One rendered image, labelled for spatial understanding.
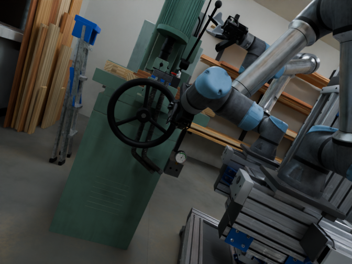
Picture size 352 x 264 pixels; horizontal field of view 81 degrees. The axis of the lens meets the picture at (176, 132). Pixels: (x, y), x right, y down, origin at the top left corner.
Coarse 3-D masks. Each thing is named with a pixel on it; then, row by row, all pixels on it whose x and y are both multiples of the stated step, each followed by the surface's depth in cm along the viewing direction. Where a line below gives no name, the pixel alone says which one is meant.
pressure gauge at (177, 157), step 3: (180, 150) 105; (177, 153) 103; (180, 153) 103; (183, 153) 104; (174, 156) 105; (177, 156) 103; (180, 156) 104; (183, 156) 104; (186, 156) 104; (177, 159) 104; (180, 159) 104; (183, 159) 104; (186, 159) 104; (177, 162) 106; (180, 162) 105; (183, 162) 104
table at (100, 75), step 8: (96, 72) 94; (104, 72) 95; (96, 80) 95; (104, 80) 95; (112, 80) 96; (120, 80) 96; (112, 88) 97; (136, 88) 98; (136, 96) 90; (152, 104) 92; (200, 120) 107; (208, 120) 108
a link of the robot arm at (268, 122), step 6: (264, 120) 122; (270, 120) 119; (276, 120) 116; (258, 126) 124; (264, 126) 120; (270, 126) 118; (276, 126) 116; (282, 126) 115; (258, 132) 126; (264, 132) 120; (270, 132) 117; (276, 132) 116; (282, 132) 116; (270, 138) 117; (276, 138) 116
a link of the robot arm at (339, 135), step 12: (324, 0) 54; (336, 0) 50; (348, 0) 47; (324, 12) 54; (336, 12) 51; (348, 12) 48; (324, 24) 57; (336, 24) 51; (348, 24) 49; (336, 36) 52; (348, 36) 50; (348, 48) 51; (348, 60) 52; (348, 72) 52; (348, 84) 53; (348, 96) 54; (348, 108) 54; (348, 120) 55; (336, 132) 60; (348, 132) 56; (336, 144) 58; (348, 144) 55; (324, 156) 64; (336, 156) 59; (348, 156) 56; (336, 168) 60; (348, 168) 55
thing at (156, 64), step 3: (156, 60) 107; (159, 60) 108; (162, 60) 108; (153, 63) 116; (156, 63) 108; (159, 63) 108; (165, 63) 108; (168, 63) 109; (153, 66) 108; (156, 66) 108; (165, 66) 109; (153, 69) 108; (159, 69) 109; (162, 69) 109; (165, 69) 109
